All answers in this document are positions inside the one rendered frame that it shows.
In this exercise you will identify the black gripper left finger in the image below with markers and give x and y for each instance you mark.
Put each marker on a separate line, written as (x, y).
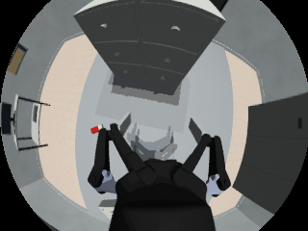
(100, 176)

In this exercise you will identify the grey drawer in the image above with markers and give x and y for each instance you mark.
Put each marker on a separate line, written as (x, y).
(167, 56)
(120, 18)
(120, 50)
(182, 26)
(134, 70)
(162, 75)

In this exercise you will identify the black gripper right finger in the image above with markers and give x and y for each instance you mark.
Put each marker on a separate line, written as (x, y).
(218, 180)

